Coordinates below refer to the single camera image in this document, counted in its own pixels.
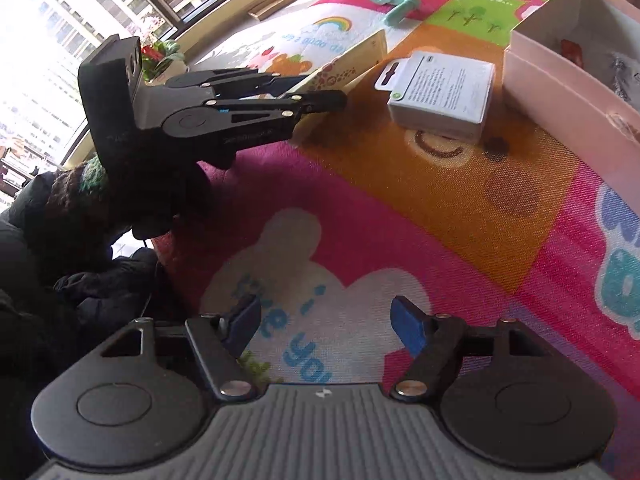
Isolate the orange patterned card box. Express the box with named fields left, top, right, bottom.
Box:
left=286, top=28, right=388, bottom=139

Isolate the teal hand crank tool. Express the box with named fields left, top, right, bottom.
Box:
left=370, top=0, right=420, bottom=27

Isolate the white packaged charger box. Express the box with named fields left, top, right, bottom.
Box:
left=374, top=51, right=496, bottom=144

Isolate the red patterned comb case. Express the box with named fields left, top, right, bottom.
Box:
left=561, top=39, right=584, bottom=68

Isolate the black gloved left hand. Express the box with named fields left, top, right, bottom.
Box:
left=40, top=154, right=212, bottom=242

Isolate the potted pink flower plant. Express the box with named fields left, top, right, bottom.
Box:
left=141, top=40, right=188, bottom=84

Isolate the colourful cartoon play mat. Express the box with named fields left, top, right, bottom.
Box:
left=150, top=0, right=640, bottom=461

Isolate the pink open gift box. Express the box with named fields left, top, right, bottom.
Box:
left=502, top=0, right=639, bottom=209

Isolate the white adapter inside box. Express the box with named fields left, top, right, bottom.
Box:
left=610, top=52, right=640, bottom=110

